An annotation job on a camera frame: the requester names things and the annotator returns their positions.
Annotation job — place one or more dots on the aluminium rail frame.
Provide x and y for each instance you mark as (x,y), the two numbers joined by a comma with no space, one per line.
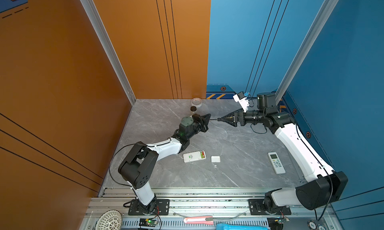
(233,206)

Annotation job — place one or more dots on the white battery cover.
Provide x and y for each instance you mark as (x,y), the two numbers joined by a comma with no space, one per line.
(215,159)

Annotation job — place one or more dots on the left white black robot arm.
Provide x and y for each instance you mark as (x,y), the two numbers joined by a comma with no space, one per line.
(138,165)

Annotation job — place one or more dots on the white remote with display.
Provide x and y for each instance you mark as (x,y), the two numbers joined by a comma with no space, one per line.
(276,163)

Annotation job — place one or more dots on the cyan cylinder object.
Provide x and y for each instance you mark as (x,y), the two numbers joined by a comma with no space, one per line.
(222,226)

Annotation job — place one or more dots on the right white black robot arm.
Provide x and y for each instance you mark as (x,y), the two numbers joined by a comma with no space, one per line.
(323,184)

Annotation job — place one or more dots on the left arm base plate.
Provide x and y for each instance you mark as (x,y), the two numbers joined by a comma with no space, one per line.
(160,207)

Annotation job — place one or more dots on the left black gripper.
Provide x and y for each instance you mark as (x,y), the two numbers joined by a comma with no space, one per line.
(202,122)

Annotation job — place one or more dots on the green circuit board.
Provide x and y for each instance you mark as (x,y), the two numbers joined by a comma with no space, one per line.
(148,223)

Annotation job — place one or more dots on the pink box cutter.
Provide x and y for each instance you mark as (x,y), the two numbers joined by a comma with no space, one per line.
(204,220)

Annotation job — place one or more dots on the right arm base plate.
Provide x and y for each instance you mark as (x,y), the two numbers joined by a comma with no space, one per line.
(266,207)

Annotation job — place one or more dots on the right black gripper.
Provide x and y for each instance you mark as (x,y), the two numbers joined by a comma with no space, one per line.
(239,116)

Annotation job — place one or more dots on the black yellow screwdriver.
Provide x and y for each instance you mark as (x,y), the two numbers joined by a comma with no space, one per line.
(217,119)

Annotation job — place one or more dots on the white mesh basket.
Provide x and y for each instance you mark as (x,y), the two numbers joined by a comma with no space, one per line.
(110,220)

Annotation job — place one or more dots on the white remote control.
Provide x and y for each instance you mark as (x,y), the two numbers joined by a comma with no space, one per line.
(194,156)

